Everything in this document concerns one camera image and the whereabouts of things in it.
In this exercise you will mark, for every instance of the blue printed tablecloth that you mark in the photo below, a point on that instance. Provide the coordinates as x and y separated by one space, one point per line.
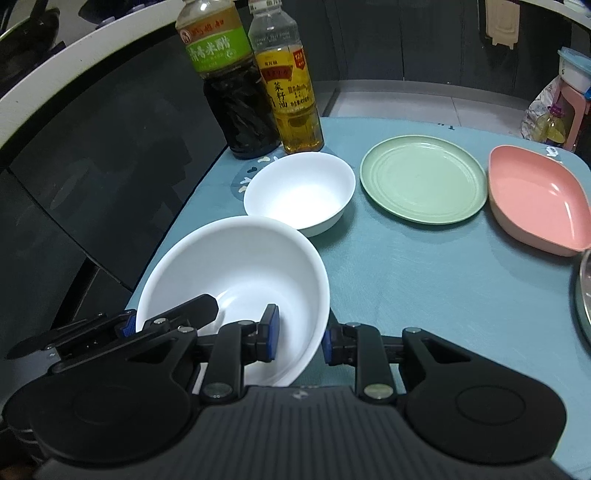
438 286

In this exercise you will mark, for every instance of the oil jug with purple cap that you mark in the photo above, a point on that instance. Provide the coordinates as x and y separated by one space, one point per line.
556 131

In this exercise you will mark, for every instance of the steel bowl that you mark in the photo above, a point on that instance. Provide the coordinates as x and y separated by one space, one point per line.
584 295

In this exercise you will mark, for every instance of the pink plastic stool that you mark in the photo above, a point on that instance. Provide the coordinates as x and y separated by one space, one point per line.
575 99

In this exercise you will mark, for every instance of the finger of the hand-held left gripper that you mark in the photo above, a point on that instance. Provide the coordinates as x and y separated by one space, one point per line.
127 327
194 311

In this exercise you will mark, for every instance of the white kitchen countertop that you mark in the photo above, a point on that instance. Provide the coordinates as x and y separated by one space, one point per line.
46 85

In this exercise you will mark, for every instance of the green plate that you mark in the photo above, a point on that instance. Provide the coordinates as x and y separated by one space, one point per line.
422 180

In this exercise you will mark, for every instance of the black wok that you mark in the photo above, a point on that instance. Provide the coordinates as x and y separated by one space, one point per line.
32 37

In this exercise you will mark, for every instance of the pink dish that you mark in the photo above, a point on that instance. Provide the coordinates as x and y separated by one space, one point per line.
535 194

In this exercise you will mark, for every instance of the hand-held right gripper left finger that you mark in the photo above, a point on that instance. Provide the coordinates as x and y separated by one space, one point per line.
271 332

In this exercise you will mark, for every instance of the large white bowl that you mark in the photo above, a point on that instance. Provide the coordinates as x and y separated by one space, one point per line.
240 267

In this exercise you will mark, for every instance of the crumpled plastic bag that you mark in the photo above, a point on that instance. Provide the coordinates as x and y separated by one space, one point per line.
535 115

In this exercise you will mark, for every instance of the small white bowl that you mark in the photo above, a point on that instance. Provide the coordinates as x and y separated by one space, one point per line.
300 194

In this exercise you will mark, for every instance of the dark vinegar bottle green label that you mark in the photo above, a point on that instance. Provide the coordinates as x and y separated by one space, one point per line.
240 110

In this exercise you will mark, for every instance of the cooking oil bottle yellow label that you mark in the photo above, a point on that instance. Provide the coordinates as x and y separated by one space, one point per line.
295 115

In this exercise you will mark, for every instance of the white container with blue lid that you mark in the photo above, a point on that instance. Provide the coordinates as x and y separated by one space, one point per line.
577 74

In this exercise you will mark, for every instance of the beige hanging cutting board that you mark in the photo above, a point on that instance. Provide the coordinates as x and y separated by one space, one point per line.
501 23

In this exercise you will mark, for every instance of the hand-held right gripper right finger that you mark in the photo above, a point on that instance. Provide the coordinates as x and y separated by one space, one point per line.
328 344

